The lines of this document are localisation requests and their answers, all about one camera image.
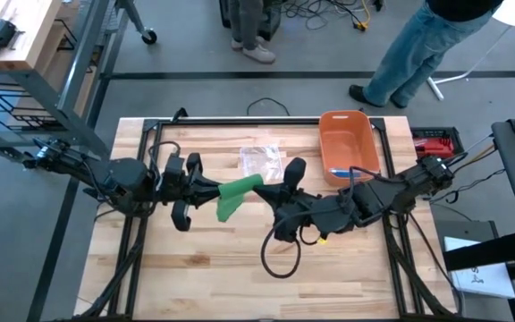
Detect black wire rack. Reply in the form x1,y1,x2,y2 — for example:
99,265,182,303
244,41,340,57
0,80,69,131

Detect clear plastic bag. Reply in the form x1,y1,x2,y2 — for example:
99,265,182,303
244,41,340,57
239,143,284,184
326,164,376,181

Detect white paper sheet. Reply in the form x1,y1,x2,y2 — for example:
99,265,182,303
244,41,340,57
443,235,515,300

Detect wooden workbench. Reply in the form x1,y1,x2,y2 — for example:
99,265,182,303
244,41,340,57
0,0,111,162

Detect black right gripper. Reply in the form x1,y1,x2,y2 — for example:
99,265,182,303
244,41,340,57
252,157,328,243

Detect black flat bar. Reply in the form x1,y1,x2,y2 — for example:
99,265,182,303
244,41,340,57
443,230,515,273

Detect tangled floor cables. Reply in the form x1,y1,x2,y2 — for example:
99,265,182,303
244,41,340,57
282,0,386,32

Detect grey caster wheel leg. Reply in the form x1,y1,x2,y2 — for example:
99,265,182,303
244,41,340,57
118,0,158,46

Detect black looped gripper cable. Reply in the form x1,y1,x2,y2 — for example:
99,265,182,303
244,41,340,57
259,209,325,280
147,140,183,180

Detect red black tool case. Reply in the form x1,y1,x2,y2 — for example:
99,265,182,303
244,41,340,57
411,127,464,160

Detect green elastic bandage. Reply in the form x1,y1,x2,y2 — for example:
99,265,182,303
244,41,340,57
215,173,266,224

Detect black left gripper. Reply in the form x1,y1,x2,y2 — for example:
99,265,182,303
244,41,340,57
163,151,223,233

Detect black aluminium rig frame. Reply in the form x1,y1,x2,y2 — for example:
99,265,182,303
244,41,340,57
76,116,460,322

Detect person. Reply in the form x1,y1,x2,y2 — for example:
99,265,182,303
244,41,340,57
349,0,504,109
227,0,277,64

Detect orange plastic bin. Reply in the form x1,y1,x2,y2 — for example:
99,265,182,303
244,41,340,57
318,110,382,188

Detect black floor cable loop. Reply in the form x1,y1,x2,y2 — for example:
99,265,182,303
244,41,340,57
246,97,291,117

